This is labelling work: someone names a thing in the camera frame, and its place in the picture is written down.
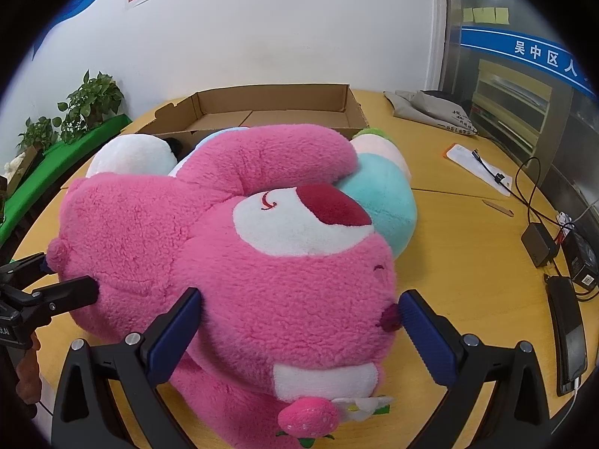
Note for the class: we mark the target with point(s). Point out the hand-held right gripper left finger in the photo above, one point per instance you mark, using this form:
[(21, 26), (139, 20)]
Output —
[(173, 332)]

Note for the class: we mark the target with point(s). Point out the yellow sticky note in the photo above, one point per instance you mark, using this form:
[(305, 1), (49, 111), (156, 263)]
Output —
[(502, 16), (468, 15), (490, 15), (479, 14)]

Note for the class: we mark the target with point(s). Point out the small black power adapter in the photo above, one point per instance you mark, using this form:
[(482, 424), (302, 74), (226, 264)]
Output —
[(538, 245)]

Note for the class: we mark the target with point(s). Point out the small potted green plant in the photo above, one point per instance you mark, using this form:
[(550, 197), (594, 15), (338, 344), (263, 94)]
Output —
[(40, 133)]

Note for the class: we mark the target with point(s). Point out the shelf behind glass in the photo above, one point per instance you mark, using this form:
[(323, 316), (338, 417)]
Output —
[(510, 98)]

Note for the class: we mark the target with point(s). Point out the clear white-rimmed phone case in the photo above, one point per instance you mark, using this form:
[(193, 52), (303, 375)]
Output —
[(463, 156)]

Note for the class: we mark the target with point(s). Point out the person's left hand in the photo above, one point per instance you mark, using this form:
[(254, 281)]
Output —
[(29, 374)]

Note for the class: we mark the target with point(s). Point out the tall potted green plant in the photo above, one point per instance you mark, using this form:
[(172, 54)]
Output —
[(91, 98)]

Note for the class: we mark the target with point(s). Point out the white plush toy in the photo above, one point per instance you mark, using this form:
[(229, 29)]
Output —
[(135, 155)]

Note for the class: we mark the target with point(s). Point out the green mat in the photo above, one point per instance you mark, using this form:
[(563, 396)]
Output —
[(56, 159)]

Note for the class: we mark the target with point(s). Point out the black smartphone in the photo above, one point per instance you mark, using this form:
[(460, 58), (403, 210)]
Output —
[(568, 336)]

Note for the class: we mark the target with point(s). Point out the grey cloth bag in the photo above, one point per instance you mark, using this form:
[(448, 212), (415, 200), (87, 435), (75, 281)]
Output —
[(421, 108)]

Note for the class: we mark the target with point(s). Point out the large black power adapter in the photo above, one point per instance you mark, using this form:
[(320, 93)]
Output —
[(582, 262)]

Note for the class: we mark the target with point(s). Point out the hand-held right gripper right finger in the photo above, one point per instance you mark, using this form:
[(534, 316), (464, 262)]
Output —
[(429, 336)]

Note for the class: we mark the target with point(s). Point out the blue sign strip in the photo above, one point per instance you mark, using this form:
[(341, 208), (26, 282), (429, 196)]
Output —
[(514, 46)]

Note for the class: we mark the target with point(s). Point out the white power strip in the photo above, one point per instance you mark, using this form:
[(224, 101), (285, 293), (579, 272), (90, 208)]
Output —
[(563, 218)]

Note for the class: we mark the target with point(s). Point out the cardboard box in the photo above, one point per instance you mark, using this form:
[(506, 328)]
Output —
[(281, 98)]

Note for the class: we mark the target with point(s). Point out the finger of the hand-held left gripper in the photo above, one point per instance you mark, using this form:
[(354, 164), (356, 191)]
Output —
[(25, 266), (63, 295)]

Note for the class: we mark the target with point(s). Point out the pink plush bear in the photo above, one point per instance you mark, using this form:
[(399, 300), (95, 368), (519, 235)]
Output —
[(234, 266)]

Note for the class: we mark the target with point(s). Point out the light blue plush toy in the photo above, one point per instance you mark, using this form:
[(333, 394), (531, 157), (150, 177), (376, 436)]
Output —
[(213, 136)]

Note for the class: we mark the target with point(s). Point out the small wooden stick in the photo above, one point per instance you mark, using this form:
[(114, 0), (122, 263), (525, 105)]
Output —
[(498, 207)]

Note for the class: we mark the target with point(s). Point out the teal and green plush toy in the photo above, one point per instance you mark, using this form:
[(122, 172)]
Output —
[(383, 196)]

